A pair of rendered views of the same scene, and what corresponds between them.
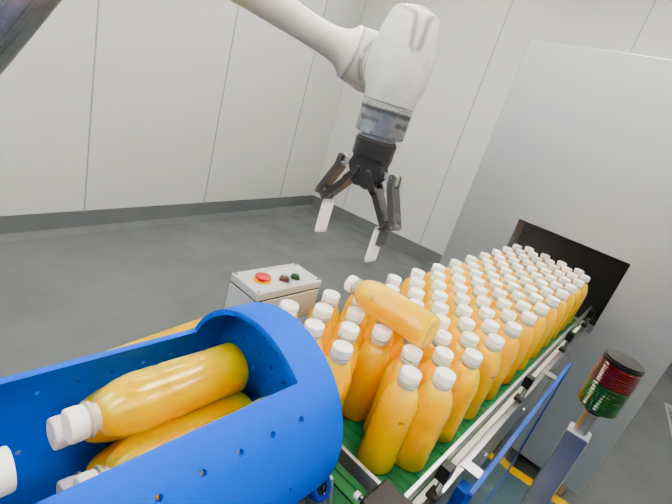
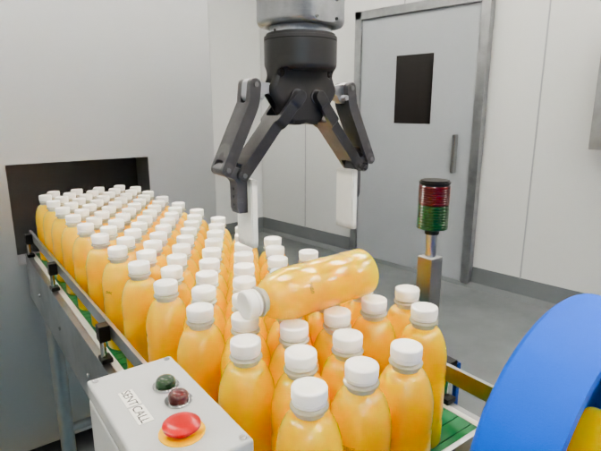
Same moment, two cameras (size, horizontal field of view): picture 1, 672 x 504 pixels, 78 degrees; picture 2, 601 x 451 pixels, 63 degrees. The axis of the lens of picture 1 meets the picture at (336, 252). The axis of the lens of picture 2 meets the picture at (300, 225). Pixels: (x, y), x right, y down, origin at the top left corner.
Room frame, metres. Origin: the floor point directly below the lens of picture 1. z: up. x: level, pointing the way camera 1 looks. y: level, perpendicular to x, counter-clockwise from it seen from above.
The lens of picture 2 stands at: (0.62, 0.50, 1.40)
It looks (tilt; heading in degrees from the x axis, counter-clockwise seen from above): 13 degrees down; 287
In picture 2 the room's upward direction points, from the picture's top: straight up
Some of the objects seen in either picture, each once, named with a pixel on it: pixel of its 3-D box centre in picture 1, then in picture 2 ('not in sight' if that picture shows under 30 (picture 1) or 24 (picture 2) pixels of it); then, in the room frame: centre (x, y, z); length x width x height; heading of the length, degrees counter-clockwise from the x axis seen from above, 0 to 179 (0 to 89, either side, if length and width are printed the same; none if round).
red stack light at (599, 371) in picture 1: (616, 374); (434, 194); (0.64, -0.52, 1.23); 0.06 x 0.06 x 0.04
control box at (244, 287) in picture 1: (274, 294); (165, 447); (0.89, 0.11, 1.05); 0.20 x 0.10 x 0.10; 144
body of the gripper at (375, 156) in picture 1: (369, 162); (300, 79); (0.77, -0.01, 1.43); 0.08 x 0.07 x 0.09; 54
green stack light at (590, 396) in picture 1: (603, 394); (432, 216); (0.64, -0.52, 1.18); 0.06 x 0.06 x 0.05
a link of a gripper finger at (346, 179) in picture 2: (375, 244); (346, 198); (0.73, -0.07, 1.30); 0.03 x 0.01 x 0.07; 144
